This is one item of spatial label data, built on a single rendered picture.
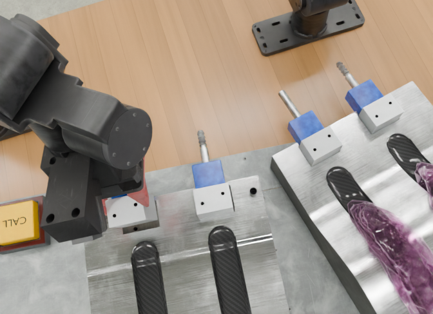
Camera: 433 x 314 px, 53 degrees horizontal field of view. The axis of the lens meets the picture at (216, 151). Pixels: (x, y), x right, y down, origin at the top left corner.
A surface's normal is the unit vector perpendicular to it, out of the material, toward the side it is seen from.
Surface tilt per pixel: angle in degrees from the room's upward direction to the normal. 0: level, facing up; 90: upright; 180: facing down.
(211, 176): 0
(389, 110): 0
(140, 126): 73
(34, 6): 0
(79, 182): 20
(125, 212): 12
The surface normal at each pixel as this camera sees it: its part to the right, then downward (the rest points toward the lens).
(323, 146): -0.07, -0.33
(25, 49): 0.69, 0.12
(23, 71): 0.80, 0.23
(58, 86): -0.33, -0.44
